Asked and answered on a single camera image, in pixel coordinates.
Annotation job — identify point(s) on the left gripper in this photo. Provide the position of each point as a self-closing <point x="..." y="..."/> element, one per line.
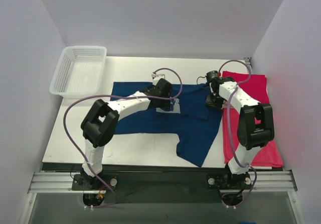
<point x="166" y="103"/>

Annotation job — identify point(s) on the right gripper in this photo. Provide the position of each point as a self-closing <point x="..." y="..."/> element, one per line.
<point x="213" y="101"/>

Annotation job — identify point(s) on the blue t-shirt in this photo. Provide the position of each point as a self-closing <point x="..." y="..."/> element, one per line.
<point x="187" y="116"/>

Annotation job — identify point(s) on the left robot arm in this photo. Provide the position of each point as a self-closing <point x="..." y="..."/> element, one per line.
<point x="100" y="123"/>

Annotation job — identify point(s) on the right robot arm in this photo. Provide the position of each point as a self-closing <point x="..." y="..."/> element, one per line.
<point x="255" y="126"/>

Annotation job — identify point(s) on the folded red t-shirt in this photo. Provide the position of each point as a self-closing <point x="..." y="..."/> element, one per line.
<point x="256" y="86"/>

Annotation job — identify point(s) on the pink towel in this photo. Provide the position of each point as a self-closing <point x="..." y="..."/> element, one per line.
<point x="269" y="156"/>

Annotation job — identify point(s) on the white plastic basket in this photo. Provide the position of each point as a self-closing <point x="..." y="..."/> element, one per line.
<point x="79" y="71"/>

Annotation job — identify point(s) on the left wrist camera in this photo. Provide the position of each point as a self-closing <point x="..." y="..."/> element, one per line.
<point x="160" y="90"/>

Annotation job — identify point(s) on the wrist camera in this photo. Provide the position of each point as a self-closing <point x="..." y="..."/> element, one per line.
<point x="212" y="77"/>
<point x="160" y="90"/>

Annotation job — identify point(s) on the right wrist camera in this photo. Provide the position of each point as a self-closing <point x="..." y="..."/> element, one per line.
<point x="212" y="77"/>

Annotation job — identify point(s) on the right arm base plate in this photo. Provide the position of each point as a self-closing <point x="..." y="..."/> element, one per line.
<point x="226" y="181"/>

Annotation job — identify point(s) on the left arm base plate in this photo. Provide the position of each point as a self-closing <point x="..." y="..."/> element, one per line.
<point x="80" y="184"/>

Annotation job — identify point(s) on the aluminium rail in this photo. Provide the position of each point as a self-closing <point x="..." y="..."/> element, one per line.
<point x="63" y="182"/>

